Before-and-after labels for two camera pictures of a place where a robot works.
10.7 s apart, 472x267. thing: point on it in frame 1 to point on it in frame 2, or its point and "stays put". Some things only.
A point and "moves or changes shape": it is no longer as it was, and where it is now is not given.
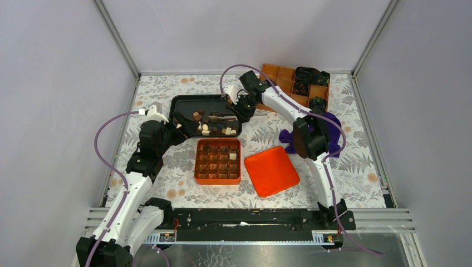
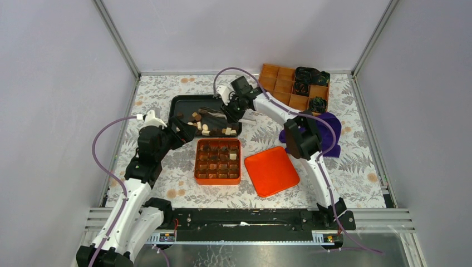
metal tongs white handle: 219,117 moves or changes shape
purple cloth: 334,135 stays put
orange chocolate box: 217,161 stays put
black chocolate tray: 211,112 stays put
